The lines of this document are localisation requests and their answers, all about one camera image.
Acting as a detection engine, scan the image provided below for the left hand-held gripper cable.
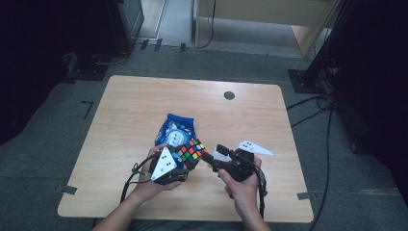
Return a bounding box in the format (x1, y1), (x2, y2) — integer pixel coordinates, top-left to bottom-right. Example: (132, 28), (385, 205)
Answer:
(119, 153), (162, 204)

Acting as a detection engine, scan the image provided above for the black cable by stand base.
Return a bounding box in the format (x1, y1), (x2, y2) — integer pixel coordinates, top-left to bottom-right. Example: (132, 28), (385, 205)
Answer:
(92, 51), (131, 66)

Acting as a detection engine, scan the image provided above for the blue wet wipes pack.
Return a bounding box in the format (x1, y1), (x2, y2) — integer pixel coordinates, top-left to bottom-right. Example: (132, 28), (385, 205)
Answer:
(154, 113), (197, 152)

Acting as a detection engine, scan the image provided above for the person's right hand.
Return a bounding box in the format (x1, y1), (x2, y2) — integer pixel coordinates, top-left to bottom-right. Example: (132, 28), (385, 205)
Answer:
(217, 155), (268, 222)

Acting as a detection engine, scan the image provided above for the black stand base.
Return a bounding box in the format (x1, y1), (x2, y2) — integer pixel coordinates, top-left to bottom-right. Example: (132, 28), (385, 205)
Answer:
(62, 51), (112, 82)

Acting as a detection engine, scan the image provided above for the light wooden furniture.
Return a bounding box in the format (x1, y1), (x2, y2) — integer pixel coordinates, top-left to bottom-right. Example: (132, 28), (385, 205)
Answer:
(191, 0), (343, 59)

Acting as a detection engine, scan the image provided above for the hanging black cable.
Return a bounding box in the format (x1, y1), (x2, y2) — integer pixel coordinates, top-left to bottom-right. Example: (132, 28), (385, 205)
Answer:
(195, 0), (217, 50)

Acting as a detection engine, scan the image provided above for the long black floor cable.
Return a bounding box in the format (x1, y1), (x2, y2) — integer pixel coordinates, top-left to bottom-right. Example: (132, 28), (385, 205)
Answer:
(307, 102), (335, 231)

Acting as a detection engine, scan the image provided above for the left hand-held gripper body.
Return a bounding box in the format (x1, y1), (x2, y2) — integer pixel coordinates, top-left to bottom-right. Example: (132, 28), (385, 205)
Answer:
(148, 146), (191, 186)

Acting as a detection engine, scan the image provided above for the person's left hand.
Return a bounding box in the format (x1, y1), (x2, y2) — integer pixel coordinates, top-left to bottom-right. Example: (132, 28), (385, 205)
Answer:
(129, 143), (183, 206)

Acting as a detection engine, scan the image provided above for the colourful puzzle cube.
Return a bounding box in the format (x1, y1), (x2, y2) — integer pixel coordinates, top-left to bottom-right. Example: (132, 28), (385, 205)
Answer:
(172, 138), (207, 170)

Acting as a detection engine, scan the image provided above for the angled black tape mark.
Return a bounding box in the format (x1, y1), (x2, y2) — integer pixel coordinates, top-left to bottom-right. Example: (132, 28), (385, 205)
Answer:
(80, 100), (94, 120)

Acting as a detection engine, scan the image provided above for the hand-held gripper cable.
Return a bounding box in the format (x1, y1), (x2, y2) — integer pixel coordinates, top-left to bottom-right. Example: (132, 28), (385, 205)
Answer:
(253, 165), (269, 220)
(119, 153), (162, 204)

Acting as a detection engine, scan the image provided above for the person's lap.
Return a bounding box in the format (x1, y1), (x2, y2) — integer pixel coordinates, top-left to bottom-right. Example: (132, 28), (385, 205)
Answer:
(128, 219), (244, 231)

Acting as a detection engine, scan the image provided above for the black cabinet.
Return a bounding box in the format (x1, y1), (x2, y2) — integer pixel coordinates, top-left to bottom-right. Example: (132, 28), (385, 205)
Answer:
(105, 0), (145, 57)

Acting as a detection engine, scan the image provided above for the right hand-held gripper cable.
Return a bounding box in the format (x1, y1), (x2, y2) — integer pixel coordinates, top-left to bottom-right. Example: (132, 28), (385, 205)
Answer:
(253, 165), (269, 220)

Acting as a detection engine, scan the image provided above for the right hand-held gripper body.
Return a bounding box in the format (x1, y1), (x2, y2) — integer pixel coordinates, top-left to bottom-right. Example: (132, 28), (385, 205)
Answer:
(215, 140), (276, 183)

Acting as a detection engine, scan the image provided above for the black metal stand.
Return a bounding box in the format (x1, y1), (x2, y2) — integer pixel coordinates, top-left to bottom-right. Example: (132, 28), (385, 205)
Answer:
(287, 0), (357, 95)

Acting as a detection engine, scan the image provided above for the dark curtain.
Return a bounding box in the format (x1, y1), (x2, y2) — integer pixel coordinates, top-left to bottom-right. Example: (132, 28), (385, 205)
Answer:
(0, 0), (112, 147)
(320, 0), (408, 208)

